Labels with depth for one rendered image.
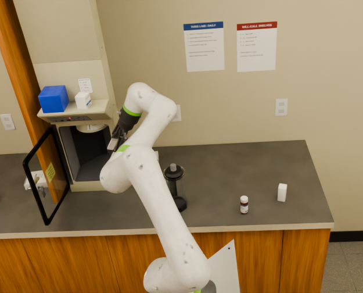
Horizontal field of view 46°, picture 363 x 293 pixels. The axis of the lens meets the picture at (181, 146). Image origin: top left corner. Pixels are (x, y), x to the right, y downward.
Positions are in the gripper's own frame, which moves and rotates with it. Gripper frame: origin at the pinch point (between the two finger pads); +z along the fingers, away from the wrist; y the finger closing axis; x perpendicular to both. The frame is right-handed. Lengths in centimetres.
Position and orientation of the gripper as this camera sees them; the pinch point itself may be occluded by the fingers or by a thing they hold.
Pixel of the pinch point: (112, 150)
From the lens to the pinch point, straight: 209.2
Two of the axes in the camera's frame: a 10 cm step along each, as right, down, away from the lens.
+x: 8.7, 1.5, 4.7
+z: -4.2, 7.2, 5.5
